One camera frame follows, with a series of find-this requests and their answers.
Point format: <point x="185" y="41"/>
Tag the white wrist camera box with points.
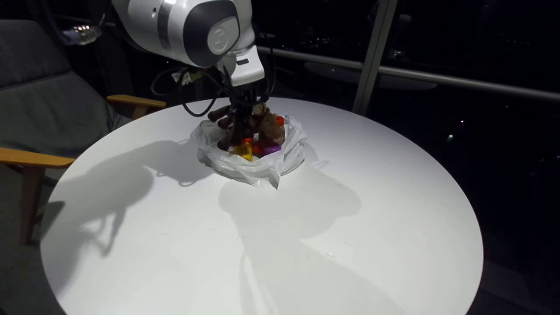
<point x="248" y="67"/>

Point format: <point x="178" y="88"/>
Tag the white plastic bag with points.
<point x="256" y="169"/>

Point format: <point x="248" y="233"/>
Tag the grey window post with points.
<point x="374" y="53"/>

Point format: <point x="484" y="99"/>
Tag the brown plush reindeer toy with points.
<point x="265" y="125"/>

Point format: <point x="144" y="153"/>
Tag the grey horizontal window rail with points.
<point x="466" y="85"/>

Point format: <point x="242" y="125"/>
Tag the grey armchair wooden arms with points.
<point x="41" y="99"/>

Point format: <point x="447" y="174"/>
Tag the yellow tub yellow lid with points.
<point x="246" y="153"/>

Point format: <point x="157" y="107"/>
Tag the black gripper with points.
<point x="241" y="97"/>

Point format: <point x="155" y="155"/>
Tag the small purple container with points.
<point x="270" y="151"/>

